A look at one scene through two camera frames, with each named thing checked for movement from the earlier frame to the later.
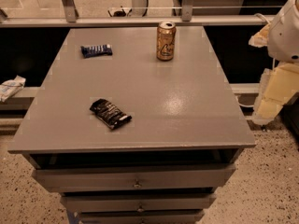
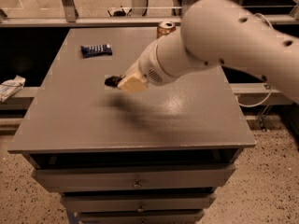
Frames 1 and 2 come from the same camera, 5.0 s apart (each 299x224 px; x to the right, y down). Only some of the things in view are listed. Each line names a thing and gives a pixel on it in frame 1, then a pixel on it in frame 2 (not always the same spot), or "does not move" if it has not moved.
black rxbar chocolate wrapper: [109, 113] to [113, 80]
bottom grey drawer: [140, 217] does not move
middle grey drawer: [137, 203] does not move
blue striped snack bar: [96, 50] does not move
